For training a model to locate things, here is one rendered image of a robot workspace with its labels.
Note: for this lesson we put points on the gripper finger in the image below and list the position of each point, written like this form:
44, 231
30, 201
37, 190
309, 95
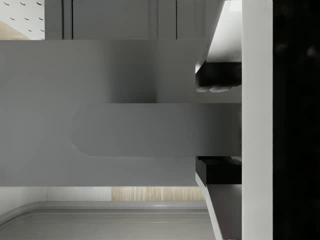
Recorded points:
222, 172
220, 72

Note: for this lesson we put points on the white cabinet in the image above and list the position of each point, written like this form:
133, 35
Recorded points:
112, 20

